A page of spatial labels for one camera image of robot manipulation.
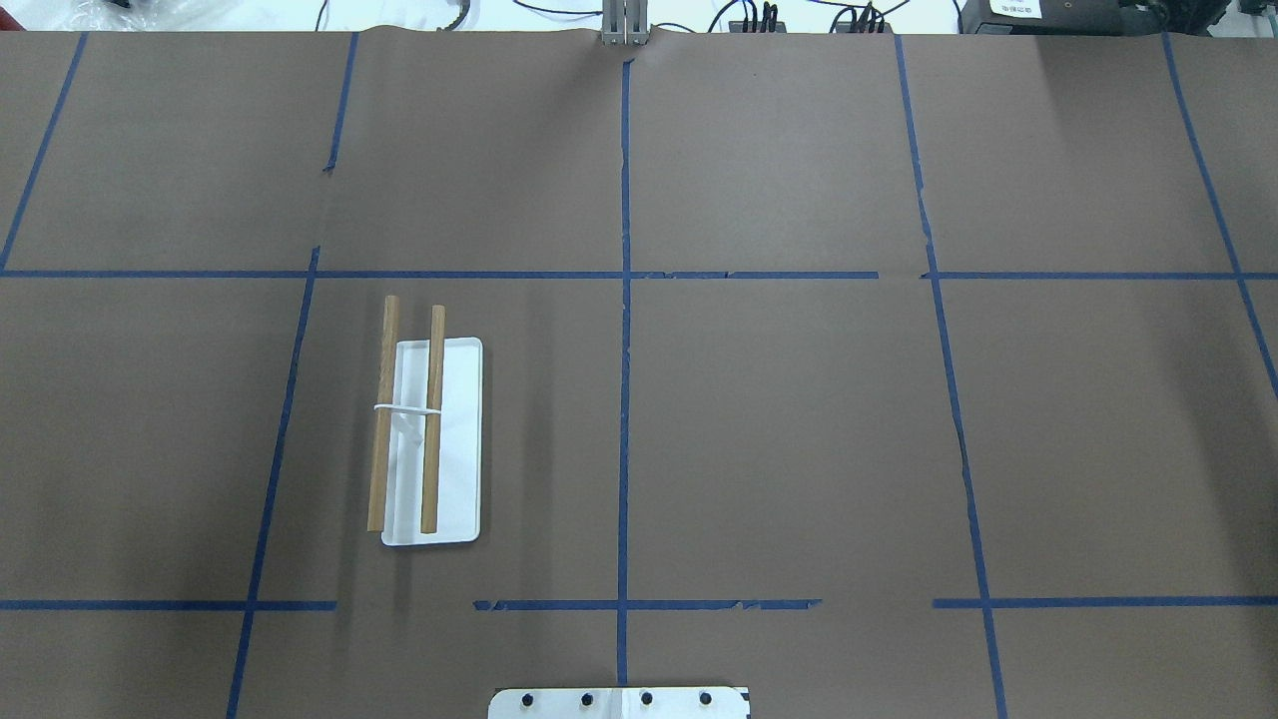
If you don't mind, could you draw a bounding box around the aluminium frame post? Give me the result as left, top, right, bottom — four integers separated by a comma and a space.
601, 0, 651, 46

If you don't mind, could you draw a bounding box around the wooden rack rod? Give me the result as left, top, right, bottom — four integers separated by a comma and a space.
419, 305, 446, 535
366, 296, 400, 533

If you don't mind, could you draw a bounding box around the white rack base tray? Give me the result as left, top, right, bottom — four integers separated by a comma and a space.
380, 338, 483, 547

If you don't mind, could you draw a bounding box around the black computer box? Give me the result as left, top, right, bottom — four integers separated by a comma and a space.
959, 1, 1229, 37

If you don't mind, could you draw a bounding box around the upper wooden rack rod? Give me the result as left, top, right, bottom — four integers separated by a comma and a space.
366, 296, 400, 533

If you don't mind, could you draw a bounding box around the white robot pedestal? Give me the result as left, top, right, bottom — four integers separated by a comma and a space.
487, 686, 751, 718

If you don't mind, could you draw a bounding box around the white rack centre post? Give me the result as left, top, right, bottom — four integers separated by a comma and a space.
373, 404, 441, 442

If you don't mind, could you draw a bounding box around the lower wooden rack rod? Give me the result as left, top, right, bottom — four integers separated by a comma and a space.
419, 305, 446, 535

